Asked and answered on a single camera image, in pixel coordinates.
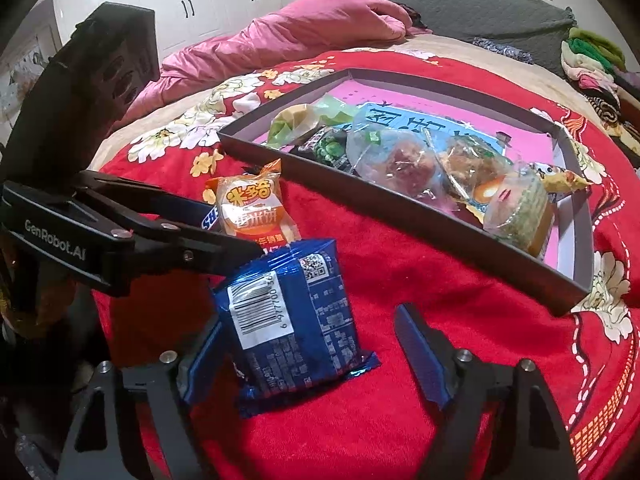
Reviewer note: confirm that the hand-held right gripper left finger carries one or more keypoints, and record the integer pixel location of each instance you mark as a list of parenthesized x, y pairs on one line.
[(197, 370)]

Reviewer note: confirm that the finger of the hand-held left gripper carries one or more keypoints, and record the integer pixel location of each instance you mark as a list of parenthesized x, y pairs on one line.
[(200, 255), (140, 200)]

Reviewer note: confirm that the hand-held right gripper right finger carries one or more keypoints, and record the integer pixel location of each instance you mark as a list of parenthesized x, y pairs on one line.
[(420, 350)]

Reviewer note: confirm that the small blue snack packet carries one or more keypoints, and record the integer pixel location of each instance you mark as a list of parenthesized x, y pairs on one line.
[(210, 217)]

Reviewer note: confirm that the orange rice cake packet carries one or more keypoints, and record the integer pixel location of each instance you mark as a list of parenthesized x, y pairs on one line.
[(250, 205)]

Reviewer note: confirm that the large blue snack packet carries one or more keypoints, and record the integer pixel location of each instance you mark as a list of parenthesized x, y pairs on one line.
[(300, 330)]

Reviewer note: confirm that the dark shallow cardboard box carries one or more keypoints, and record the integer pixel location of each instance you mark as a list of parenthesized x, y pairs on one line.
[(400, 225)]

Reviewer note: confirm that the green pastry packet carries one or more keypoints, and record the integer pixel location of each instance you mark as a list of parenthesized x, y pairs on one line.
[(295, 120)]

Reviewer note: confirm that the dark green candy packet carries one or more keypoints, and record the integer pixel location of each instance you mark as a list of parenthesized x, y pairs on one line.
[(327, 150)]

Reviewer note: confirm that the clear packet yellow pastry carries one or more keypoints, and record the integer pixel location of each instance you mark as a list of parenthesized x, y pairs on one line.
[(520, 207)]

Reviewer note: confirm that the clear packet reddish pastry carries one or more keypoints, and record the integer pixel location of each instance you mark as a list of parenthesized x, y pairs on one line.
[(400, 165)]

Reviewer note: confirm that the clear packet green label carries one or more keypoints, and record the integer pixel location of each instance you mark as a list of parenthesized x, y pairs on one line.
[(465, 160)]

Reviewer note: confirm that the long golden snack packet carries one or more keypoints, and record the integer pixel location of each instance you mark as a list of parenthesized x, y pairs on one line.
[(555, 177)]

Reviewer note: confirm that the person's left hand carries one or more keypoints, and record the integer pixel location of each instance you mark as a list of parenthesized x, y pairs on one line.
[(40, 305)]

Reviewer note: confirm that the red floral blanket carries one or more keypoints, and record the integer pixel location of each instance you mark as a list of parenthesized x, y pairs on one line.
[(400, 360)]

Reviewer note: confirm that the pink book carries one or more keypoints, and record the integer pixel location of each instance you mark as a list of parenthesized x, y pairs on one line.
[(530, 147)]

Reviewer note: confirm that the pink quilt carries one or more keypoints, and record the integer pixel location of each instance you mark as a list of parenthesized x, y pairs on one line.
[(300, 25)]

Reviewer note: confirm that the beige bed sheet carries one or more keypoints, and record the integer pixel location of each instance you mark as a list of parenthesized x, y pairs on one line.
[(500, 67)]

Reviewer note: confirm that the dark patterned pillow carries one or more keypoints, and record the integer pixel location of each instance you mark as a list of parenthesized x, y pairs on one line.
[(500, 50)]

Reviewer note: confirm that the dark purple cloth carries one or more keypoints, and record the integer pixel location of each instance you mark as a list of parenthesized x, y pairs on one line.
[(420, 20)]

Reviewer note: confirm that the pile of folded clothes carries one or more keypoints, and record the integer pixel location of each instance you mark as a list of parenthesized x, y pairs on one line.
[(590, 65)]

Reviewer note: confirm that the grey headboard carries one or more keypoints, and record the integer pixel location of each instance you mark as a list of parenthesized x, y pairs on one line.
[(475, 10)]

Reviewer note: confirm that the pale wall picture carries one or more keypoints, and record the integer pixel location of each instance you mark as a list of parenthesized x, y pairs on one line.
[(25, 75)]

